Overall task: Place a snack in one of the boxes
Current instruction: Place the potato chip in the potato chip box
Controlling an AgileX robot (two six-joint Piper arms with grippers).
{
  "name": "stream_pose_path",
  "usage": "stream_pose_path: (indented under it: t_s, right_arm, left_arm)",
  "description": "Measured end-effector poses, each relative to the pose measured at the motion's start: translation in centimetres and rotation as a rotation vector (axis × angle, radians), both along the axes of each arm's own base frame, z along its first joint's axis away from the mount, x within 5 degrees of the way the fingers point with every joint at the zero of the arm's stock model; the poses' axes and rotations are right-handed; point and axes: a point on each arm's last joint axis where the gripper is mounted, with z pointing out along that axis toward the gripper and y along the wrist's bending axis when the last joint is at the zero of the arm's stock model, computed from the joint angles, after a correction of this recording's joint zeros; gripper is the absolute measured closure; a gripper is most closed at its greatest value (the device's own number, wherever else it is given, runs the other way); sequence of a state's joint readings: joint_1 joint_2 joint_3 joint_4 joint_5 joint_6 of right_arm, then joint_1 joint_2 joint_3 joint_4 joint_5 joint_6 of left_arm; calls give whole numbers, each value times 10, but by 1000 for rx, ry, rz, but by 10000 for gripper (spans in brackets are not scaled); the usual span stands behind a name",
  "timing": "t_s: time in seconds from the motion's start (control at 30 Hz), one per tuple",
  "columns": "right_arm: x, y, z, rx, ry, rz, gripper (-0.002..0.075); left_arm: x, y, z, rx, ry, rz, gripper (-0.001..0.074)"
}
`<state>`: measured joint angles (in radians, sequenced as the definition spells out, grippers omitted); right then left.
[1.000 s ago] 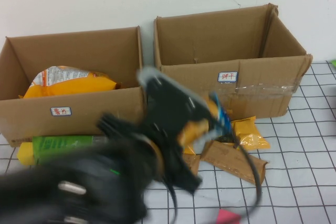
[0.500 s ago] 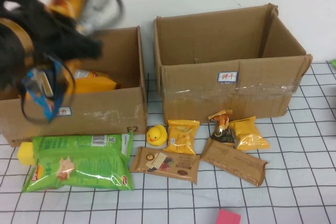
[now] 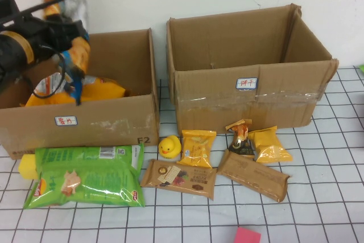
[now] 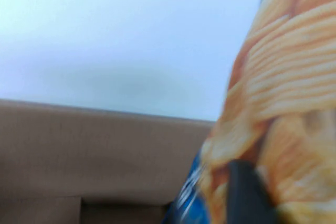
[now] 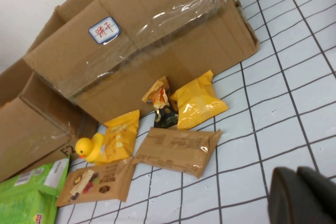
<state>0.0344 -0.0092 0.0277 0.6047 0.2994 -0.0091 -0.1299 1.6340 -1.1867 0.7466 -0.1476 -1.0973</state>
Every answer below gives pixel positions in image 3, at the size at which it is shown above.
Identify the yellow rubber duck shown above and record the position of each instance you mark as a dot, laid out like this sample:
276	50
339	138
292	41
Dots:
169	147

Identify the green object at table edge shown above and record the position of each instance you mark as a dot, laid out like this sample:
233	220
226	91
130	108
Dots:
361	69

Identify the green Lay's chip bag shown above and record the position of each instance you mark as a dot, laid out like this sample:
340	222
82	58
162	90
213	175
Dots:
91	174

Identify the blue Vikar shrimp chip bag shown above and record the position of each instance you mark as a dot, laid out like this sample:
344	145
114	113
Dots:
80	52

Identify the black orange triangular candy pack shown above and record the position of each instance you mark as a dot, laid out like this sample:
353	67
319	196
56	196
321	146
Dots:
240	143

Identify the yellow sponge block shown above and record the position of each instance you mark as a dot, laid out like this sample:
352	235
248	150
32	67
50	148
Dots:
27	169

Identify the yellow chip bag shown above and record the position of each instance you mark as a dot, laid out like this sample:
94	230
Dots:
109	89

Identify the taped cardboard box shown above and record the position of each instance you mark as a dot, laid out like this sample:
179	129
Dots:
213	103

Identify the pink sticky note pad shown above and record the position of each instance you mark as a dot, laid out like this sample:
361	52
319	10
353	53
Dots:
247	231

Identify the plain brown wafer pack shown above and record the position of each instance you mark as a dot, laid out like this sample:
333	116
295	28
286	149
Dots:
253	174

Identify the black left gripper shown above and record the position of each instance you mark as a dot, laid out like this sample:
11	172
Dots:
54	35

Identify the white black-grid tablecloth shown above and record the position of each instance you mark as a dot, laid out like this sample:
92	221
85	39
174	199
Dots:
312	183

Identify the brown wafer pack with picture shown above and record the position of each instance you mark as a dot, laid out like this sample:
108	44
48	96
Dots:
182	179

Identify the plain yellow small snack pack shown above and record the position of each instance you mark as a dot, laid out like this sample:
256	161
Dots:
268	144

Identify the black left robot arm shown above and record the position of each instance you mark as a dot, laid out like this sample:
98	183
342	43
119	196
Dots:
11	52

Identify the yellow printed small snack pack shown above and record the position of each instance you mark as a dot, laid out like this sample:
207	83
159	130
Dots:
197	149

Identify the cardboard box marked F2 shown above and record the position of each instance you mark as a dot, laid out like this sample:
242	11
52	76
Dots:
113	123

